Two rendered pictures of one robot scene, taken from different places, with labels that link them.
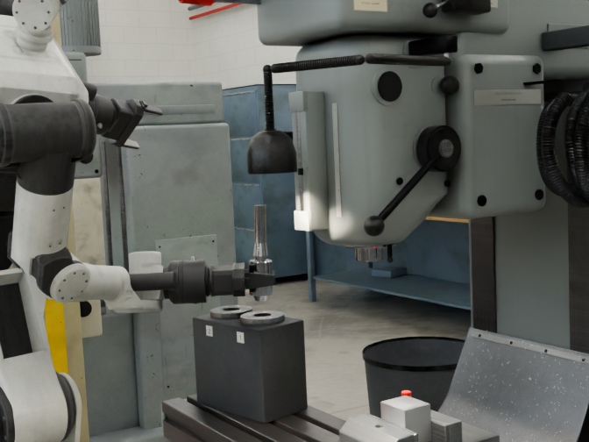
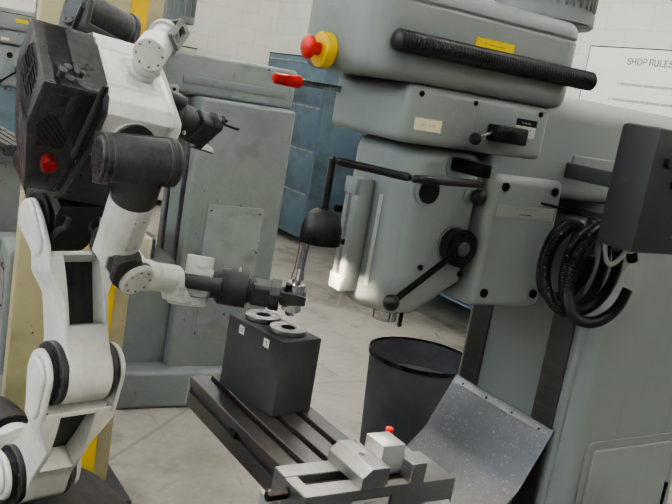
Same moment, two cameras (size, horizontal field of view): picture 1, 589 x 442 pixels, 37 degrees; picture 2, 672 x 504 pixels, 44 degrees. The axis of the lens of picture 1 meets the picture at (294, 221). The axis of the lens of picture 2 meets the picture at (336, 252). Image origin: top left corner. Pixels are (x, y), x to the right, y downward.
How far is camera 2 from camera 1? 0.27 m
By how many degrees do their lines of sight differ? 5
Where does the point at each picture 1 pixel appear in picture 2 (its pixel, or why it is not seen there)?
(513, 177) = (514, 277)
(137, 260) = (193, 262)
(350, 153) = (385, 237)
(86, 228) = not seen: hidden behind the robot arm
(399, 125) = (430, 223)
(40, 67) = (146, 100)
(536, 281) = (517, 355)
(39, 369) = (96, 339)
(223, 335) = (253, 337)
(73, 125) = (165, 162)
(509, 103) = (525, 217)
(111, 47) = not seen: outside the picture
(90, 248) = not seen: hidden behind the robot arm
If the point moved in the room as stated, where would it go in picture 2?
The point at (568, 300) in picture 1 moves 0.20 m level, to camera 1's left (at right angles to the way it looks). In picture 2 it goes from (538, 377) to (446, 362)
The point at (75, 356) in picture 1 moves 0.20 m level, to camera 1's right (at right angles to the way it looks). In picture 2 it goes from (121, 301) to (173, 310)
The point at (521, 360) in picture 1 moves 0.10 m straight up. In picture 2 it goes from (491, 414) to (500, 372)
